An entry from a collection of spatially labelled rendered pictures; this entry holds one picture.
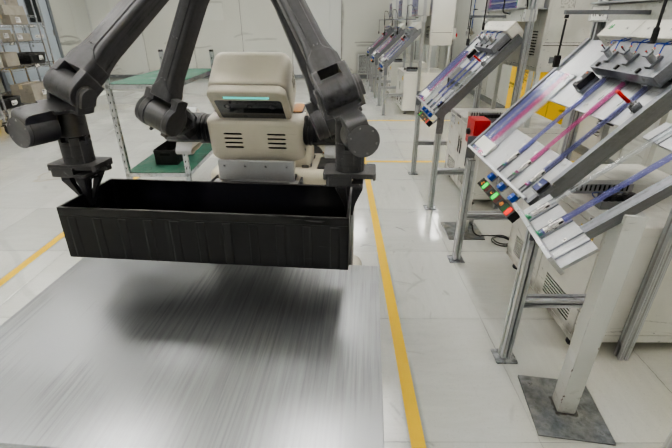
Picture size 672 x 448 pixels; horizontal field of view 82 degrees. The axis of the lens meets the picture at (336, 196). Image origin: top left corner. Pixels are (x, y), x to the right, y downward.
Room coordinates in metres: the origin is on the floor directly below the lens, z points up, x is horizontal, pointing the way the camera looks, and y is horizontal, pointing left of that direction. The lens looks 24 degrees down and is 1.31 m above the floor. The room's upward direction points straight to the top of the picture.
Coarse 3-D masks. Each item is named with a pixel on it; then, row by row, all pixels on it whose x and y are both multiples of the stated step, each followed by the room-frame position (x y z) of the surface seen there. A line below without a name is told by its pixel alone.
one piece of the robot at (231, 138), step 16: (304, 112) 1.11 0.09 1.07; (208, 128) 1.07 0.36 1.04; (224, 128) 1.05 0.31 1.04; (240, 128) 1.05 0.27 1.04; (256, 128) 1.05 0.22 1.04; (272, 128) 1.04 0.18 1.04; (288, 128) 1.04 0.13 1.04; (304, 128) 1.05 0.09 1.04; (224, 144) 1.06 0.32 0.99; (240, 144) 1.06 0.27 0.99; (256, 144) 1.05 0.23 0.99; (272, 144) 1.05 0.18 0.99; (288, 144) 1.05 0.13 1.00; (304, 144) 1.06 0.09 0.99; (288, 160) 1.05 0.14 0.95
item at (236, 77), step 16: (224, 64) 1.05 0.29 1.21; (240, 64) 1.04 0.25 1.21; (256, 64) 1.04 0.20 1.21; (272, 64) 1.04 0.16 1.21; (288, 64) 1.06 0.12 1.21; (224, 80) 1.01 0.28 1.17; (240, 80) 1.00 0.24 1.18; (256, 80) 1.00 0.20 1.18; (272, 80) 1.00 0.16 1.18; (288, 80) 1.03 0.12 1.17; (208, 96) 1.00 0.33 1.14; (224, 96) 1.00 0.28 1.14; (240, 96) 0.99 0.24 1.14; (256, 96) 0.99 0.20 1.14; (272, 96) 0.99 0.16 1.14; (288, 96) 1.03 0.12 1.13; (224, 112) 1.05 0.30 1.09; (240, 112) 1.04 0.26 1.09; (256, 112) 1.04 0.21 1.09; (272, 112) 1.03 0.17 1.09; (288, 112) 1.03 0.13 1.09
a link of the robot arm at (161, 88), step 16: (192, 0) 1.00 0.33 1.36; (208, 0) 1.04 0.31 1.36; (176, 16) 1.01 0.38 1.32; (192, 16) 1.00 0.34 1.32; (176, 32) 1.00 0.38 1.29; (192, 32) 1.01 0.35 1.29; (176, 48) 0.99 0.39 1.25; (192, 48) 1.03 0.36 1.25; (176, 64) 0.99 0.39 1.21; (160, 80) 0.99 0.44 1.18; (176, 80) 1.00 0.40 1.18; (144, 96) 1.00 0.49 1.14; (160, 96) 0.98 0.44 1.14; (176, 96) 1.00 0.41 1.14; (176, 112) 0.98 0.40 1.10; (176, 128) 0.99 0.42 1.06
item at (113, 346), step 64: (64, 320) 0.56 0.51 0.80; (128, 320) 0.56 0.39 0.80; (192, 320) 0.56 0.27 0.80; (256, 320) 0.56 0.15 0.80; (320, 320) 0.56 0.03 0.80; (0, 384) 0.42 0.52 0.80; (64, 384) 0.42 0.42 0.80; (128, 384) 0.42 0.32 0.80; (192, 384) 0.42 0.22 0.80; (256, 384) 0.42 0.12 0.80; (320, 384) 0.42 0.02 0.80
